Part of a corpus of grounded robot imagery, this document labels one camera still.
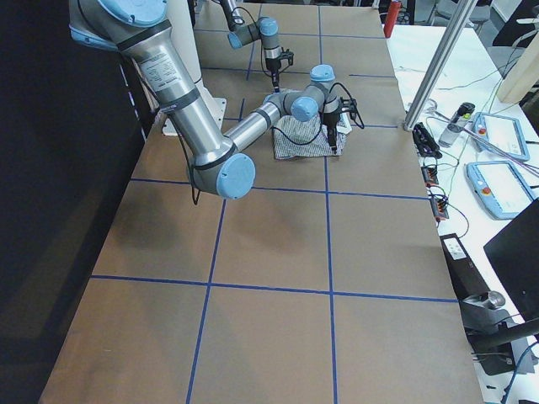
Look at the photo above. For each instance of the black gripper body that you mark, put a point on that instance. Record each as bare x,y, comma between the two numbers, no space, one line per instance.
330,119
272,67

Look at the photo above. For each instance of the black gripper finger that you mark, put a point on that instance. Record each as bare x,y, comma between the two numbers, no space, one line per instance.
332,138
275,81

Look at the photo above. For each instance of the navy white striped polo shirt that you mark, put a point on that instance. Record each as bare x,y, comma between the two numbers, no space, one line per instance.
300,131

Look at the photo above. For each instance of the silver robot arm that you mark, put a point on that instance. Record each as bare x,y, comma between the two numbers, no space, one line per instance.
140,30
264,29

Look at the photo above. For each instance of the red fire extinguisher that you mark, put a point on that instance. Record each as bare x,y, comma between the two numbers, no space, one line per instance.
391,17

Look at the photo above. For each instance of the black orange connector board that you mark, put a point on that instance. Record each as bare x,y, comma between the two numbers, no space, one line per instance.
437,195

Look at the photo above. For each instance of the far blue teach pendant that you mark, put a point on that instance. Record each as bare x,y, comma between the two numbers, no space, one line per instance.
502,132

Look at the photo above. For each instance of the blue teach pendant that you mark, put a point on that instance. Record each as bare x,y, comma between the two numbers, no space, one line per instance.
502,132
500,188

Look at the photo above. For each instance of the near blue teach pendant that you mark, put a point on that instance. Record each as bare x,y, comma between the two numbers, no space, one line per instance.
500,188

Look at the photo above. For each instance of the wooden beam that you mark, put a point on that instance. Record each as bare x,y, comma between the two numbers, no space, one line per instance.
521,78

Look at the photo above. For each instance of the black box with label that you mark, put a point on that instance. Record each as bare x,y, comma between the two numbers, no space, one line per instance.
465,277

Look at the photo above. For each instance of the black monitor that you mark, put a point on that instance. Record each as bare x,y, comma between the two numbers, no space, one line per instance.
513,255

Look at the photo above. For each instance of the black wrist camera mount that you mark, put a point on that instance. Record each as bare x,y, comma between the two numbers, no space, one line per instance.
288,56
348,106

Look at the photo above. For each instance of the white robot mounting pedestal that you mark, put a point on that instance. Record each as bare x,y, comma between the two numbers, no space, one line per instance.
184,42

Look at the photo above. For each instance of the aluminium frame post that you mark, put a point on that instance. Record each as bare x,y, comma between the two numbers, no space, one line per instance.
442,53

